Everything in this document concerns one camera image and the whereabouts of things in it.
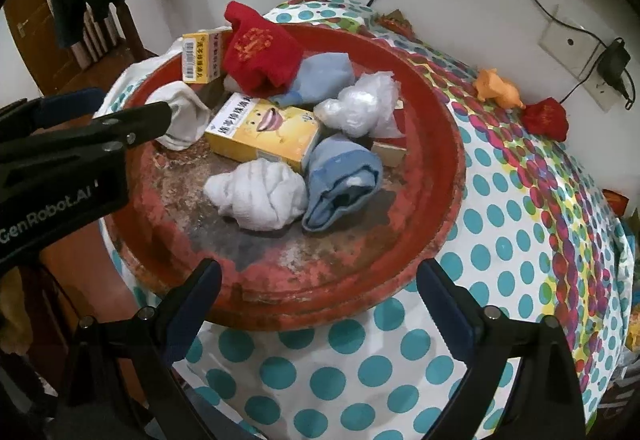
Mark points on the round red tray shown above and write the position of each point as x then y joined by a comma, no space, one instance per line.
300,270

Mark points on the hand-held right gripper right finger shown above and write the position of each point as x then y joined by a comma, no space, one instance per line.
442,310

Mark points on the light blue sock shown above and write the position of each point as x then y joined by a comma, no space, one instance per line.
320,78
335,180

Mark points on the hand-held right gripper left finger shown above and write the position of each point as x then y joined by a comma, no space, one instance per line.
195,315

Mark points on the small white sock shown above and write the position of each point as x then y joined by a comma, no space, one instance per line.
185,120

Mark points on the orange toy pig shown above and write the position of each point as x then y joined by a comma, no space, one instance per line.
495,88

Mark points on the small yellow box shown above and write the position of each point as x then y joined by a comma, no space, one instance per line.
200,55

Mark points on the large white sock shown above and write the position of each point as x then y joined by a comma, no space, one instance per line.
260,192

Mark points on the yellow cloth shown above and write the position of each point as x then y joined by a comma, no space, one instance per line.
15,315

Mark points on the clear plastic bag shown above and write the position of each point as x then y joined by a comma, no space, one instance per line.
355,108

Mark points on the large red sock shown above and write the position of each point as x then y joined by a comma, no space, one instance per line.
260,55

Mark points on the red paper packet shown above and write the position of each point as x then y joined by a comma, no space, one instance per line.
620,200

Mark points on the small red sock gold print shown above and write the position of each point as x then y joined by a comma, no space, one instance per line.
547,118

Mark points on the brown wooden chair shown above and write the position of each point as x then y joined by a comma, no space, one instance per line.
127,28

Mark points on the large yellow box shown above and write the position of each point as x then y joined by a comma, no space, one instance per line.
260,130

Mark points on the red candy wrapper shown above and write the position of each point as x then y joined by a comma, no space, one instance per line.
395,23

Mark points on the tan cardboard box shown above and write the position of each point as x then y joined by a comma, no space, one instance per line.
390,153

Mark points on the polka-dot tablecloth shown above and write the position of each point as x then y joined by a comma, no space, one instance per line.
500,280

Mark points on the brown wooden door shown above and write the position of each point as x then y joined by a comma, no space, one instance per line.
35,30

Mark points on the black charger adapter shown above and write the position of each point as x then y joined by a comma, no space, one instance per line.
615,65

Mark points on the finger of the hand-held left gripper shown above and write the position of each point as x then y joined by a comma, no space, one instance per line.
70,103
140,123

